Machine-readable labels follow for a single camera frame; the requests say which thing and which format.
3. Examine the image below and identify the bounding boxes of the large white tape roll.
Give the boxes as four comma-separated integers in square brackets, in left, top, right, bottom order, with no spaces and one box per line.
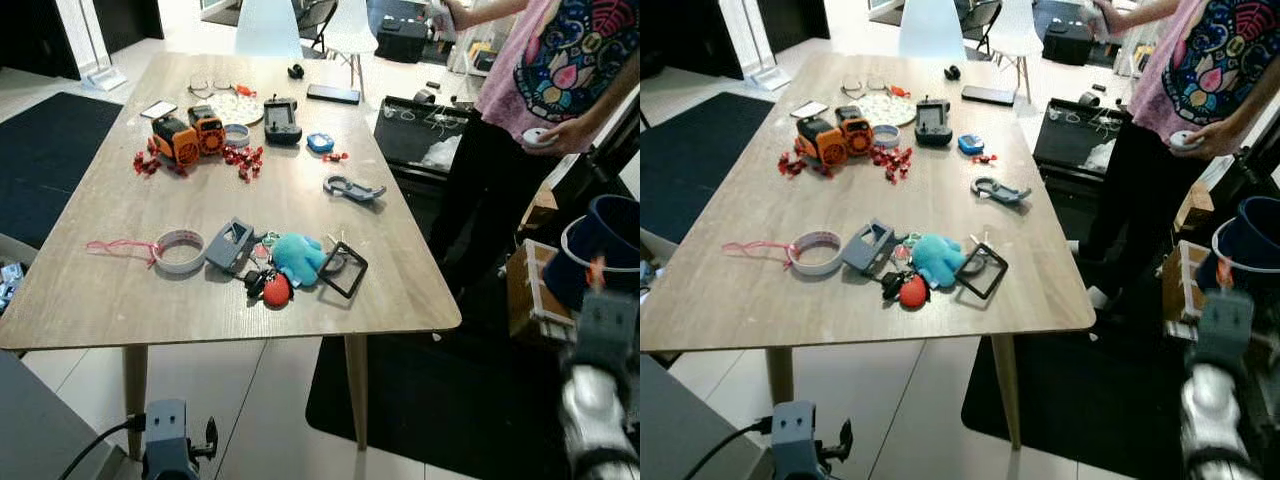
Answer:
[787,230,844,278]
[153,228,207,276]

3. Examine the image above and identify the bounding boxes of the white round patterned plate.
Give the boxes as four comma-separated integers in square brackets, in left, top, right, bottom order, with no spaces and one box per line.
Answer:
[862,93,918,128]
[210,92,266,127]

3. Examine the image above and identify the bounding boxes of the grey plastic printed part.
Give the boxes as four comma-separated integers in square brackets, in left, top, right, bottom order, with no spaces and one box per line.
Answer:
[841,220,898,278]
[204,217,259,276]

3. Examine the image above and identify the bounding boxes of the large orange black device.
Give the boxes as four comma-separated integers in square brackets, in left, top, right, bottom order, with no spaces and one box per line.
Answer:
[150,115,201,166]
[795,117,851,168]

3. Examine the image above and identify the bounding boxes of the clear plastic bag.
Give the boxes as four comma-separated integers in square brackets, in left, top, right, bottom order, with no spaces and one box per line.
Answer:
[1078,138,1119,171]
[418,135,463,169]

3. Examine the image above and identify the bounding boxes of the black square frame keychain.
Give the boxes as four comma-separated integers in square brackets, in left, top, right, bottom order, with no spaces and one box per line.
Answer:
[955,232,1009,301]
[318,230,369,301]

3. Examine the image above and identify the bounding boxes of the pink cord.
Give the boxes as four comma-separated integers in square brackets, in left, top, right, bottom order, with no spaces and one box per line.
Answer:
[85,237,161,269]
[722,240,796,269]

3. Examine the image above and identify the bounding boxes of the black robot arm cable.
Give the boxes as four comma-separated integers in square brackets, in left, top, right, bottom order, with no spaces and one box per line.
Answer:
[55,418,146,480]
[690,420,776,480]

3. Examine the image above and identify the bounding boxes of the person in pink shirt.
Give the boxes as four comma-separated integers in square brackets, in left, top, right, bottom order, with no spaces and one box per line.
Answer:
[1068,0,1280,311]
[425,0,641,301]

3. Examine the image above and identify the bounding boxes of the jumble of grey black parts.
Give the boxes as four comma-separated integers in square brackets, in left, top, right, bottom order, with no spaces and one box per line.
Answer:
[0,262,26,311]

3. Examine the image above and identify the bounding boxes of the wooden table leg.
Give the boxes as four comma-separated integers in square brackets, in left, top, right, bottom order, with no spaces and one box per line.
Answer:
[990,335,1023,451]
[122,345,149,456]
[767,348,794,406]
[343,335,368,451]

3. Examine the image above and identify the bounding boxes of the person's left hand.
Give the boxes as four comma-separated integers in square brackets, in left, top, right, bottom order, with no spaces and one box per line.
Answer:
[535,118,596,156]
[1190,122,1251,159]

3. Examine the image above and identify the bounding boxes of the black handheld remote controller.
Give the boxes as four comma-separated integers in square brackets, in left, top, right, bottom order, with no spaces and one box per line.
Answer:
[262,97,303,147]
[913,98,953,149]

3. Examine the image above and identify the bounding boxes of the grey cabinet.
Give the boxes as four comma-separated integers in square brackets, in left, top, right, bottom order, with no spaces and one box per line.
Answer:
[640,355,741,480]
[0,350,101,480]

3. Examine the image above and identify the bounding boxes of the open black case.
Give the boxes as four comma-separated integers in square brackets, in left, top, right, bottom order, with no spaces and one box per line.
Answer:
[1032,98,1131,181]
[373,97,481,181]

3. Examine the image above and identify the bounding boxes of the keys with teal plush toy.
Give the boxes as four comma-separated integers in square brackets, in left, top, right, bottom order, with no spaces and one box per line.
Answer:
[878,233,966,309]
[243,232,329,309]

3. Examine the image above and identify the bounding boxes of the black flat phone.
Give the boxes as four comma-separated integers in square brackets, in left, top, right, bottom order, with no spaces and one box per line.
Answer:
[306,84,362,106]
[960,85,1017,107]

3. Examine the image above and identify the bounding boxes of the black chair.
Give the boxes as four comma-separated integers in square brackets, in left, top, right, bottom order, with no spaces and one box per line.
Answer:
[297,0,341,56]
[960,0,1001,56]

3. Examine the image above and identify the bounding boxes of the black floor mat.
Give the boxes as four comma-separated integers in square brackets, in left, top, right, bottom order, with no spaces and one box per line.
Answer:
[640,92,776,246]
[305,330,571,480]
[0,92,124,251]
[960,330,1196,480]

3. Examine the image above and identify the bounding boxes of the small orange black device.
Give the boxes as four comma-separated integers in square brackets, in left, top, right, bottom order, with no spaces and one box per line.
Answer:
[835,105,876,157]
[188,104,227,156]

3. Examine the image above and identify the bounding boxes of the grey plastic clamp hook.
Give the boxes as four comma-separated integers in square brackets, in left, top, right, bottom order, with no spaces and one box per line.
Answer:
[322,174,388,206]
[969,176,1033,208]

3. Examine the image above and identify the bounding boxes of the black storage box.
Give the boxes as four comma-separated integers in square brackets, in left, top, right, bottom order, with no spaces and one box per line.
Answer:
[375,18,431,64]
[1040,20,1096,66]

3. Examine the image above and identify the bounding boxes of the brown cardboard piece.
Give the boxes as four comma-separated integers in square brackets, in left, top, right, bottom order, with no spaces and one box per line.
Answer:
[520,185,561,231]
[1175,185,1216,233]

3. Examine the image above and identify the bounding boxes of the wooden crate with white rack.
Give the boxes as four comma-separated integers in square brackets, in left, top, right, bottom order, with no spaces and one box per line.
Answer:
[1162,240,1216,341]
[507,240,581,346]

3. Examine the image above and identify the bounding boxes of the white plastic chair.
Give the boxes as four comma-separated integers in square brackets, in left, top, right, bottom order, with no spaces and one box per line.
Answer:
[233,0,304,58]
[985,0,1041,101]
[897,0,966,59]
[320,0,381,101]

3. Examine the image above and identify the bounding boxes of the dark blue bucket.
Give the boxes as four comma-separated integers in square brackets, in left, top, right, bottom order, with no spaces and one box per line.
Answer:
[545,195,641,311]
[1205,197,1280,301]

